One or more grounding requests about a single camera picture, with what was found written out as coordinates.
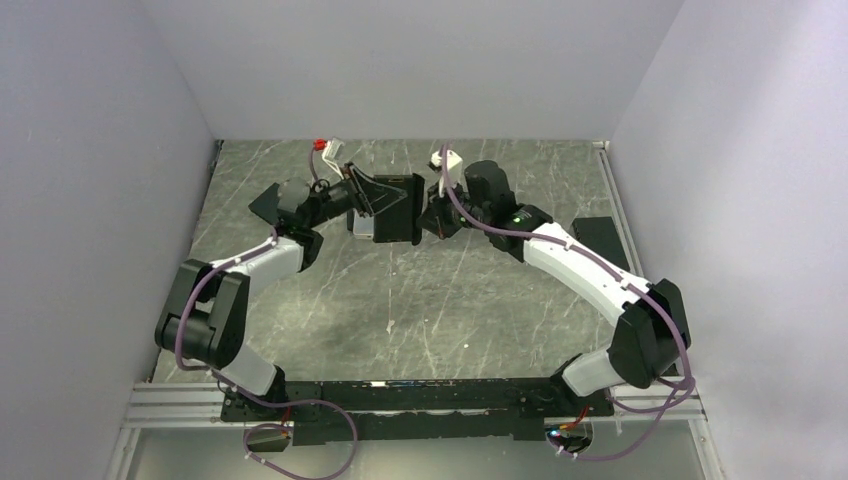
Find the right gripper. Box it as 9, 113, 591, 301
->
415, 178, 490, 242

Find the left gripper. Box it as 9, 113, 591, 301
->
307, 163, 409, 229

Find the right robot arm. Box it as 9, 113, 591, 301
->
419, 150, 691, 415

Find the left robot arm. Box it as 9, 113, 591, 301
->
154, 163, 424, 420

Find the white router box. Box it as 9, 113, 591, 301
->
348, 212, 375, 240

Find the black flat box left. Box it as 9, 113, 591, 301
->
248, 183, 280, 227

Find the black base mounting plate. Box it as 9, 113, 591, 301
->
221, 377, 614, 446

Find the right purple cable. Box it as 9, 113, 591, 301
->
439, 142, 697, 463

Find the purple cable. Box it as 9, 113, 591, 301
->
439, 142, 697, 463
173, 146, 359, 480

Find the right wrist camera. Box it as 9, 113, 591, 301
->
428, 149, 463, 183

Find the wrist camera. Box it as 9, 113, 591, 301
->
313, 137, 345, 175
428, 149, 463, 183

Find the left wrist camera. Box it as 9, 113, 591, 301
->
313, 137, 345, 175

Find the black switch box right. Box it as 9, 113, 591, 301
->
570, 216, 630, 271

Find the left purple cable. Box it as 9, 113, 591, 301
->
173, 146, 359, 480

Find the aluminium frame rail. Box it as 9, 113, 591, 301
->
107, 383, 725, 479

